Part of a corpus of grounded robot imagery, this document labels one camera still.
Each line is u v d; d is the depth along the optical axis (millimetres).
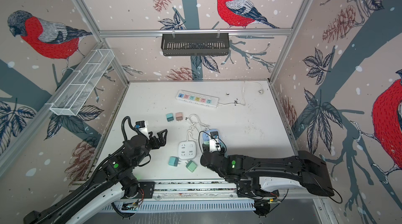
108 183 517
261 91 1124
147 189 731
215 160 561
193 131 928
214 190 748
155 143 673
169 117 980
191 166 796
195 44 1057
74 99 715
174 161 810
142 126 665
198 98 1069
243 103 1072
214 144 661
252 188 645
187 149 839
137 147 562
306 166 469
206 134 899
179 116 988
